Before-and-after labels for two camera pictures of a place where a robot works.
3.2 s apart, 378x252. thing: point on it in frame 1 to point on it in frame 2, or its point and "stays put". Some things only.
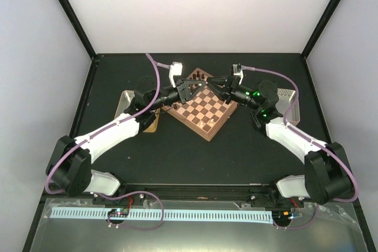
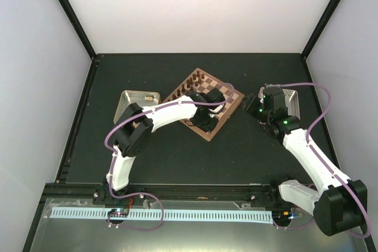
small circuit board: (117, 212) stays put
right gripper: (227, 97) to (249, 105)
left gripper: (184, 88) to (208, 128)
